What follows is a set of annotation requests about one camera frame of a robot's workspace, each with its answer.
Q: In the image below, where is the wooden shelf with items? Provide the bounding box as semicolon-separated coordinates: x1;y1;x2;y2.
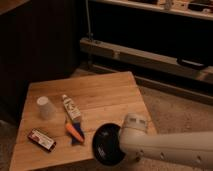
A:
90;0;213;21

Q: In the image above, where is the red and black box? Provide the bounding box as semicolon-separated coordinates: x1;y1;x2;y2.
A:
28;129;56;152

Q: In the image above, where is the white tube with label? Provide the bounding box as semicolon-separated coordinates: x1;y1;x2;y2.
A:
62;94;82;123

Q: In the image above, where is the metal vertical pole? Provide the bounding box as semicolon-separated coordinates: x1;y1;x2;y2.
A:
85;0;93;41

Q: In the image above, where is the dark ceramic bowl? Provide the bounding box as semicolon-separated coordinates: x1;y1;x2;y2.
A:
92;123;125;166

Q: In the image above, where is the long beige case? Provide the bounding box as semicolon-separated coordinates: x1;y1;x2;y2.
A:
80;37;213;84

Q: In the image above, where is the wooden low table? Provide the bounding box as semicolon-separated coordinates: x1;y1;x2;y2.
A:
9;72;150;171

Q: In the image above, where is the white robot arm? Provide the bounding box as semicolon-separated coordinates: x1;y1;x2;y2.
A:
119;114;213;169

